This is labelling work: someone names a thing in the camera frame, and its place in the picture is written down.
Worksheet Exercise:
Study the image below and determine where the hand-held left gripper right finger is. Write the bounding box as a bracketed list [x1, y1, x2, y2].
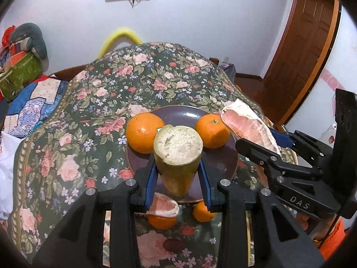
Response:
[197, 159, 327, 268]

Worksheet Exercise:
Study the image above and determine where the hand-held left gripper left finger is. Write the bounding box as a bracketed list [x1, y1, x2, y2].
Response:
[29, 155, 160, 268]

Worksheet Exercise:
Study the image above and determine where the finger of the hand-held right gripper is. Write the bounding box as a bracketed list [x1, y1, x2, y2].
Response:
[235, 139, 342, 220]
[268, 128, 336, 174]

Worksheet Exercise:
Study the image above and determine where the large pink pomelo segment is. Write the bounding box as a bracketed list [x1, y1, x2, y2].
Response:
[218, 98, 282, 156]

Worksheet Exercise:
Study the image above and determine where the green-skinned pomelo chunk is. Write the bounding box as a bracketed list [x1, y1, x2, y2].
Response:
[153, 125, 204, 197]

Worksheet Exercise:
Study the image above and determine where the dark purple plate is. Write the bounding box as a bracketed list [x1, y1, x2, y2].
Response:
[125, 105, 239, 204]

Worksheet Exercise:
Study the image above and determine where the small pink pomelo segment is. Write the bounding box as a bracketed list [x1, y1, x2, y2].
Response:
[146, 192, 180, 218]

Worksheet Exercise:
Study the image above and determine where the small orange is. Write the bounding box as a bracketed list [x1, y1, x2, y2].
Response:
[193, 201, 217, 223]

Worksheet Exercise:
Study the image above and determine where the medium orange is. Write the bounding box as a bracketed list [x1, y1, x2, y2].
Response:
[147, 214, 177, 230]

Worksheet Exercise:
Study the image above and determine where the large orange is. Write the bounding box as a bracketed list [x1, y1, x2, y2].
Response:
[126, 112, 166, 154]
[195, 113, 231, 149]

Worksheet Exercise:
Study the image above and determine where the floral blanket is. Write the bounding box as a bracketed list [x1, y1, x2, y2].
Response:
[7, 42, 299, 268]

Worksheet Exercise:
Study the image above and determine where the orange garment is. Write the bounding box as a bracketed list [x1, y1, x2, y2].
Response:
[312, 218, 347, 261]

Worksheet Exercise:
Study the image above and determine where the brown wooden door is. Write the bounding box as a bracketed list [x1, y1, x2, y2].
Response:
[262, 0, 342, 127]

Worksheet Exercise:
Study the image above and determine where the blue patchwork quilt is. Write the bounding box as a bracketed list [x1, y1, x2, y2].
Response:
[2, 77, 69, 138]

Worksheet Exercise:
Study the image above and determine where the white cloth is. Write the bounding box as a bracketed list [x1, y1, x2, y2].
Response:
[0, 132, 23, 220]

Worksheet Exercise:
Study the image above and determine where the grey stuffed cloth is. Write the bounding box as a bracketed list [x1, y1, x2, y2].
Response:
[9, 23, 48, 60]

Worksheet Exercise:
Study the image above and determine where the red cloth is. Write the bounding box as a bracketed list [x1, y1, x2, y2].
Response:
[1, 25, 17, 46]

